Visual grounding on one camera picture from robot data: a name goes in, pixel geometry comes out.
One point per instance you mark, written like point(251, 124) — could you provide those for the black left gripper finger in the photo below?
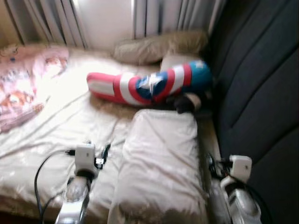
point(107, 151)

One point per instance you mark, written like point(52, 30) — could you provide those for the large beige satin pillow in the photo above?
point(159, 163)

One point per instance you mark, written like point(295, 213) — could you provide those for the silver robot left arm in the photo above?
point(74, 200)

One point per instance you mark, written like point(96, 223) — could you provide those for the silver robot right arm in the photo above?
point(240, 205)

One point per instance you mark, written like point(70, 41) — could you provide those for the beige satin bed sheet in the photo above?
point(70, 126)

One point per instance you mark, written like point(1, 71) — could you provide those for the red white blue bolster pillow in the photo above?
point(121, 86)

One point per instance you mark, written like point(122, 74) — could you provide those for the small dark plush toy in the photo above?
point(184, 105)

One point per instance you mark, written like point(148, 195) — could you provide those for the dark grey upholstered furniture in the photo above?
point(261, 93)

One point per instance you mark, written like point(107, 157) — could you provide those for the pink cartoon print blanket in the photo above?
point(23, 88)

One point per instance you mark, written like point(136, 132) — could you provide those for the tan beige pillow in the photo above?
point(154, 49)

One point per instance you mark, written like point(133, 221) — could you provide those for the grey striped curtain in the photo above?
point(46, 18)
point(173, 16)

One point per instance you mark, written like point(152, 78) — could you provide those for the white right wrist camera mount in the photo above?
point(240, 165)

